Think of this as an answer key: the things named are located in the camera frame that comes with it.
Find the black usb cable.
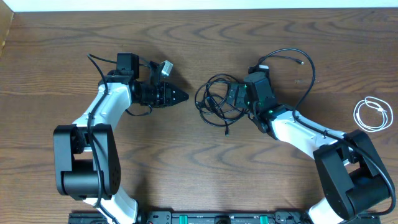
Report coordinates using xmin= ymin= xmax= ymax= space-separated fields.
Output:
xmin=194 ymin=55 xmax=305 ymax=137

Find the white usb cable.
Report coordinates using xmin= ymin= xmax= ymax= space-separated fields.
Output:
xmin=353 ymin=96 xmax=394 ymax=133

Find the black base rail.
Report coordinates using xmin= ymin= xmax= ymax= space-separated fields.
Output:
xmin=67 ymin=210 xmax=381 ymax=224

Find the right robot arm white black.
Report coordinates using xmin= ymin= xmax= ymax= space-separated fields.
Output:
xmin=226 ymin=71 xmax=396 ymax=223

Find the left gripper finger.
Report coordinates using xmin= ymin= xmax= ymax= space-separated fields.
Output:
xmin=170 ymin=84 xmax=189 ymax=101
xmin=169 ymin=99 xmax=187 ymax=106

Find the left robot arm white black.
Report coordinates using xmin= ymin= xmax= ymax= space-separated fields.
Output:
xmin=53 ymin=53 xmax=189 ymax=223

